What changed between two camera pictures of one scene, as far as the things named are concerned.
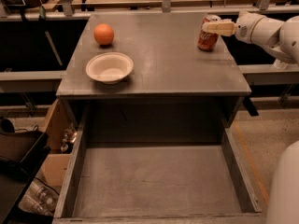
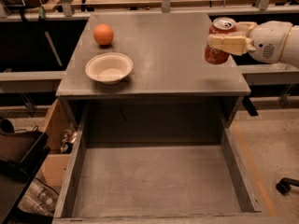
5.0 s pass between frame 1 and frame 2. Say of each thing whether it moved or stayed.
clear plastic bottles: stayed
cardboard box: stayed
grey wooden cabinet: stayed
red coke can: moved
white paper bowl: stayed
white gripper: moved
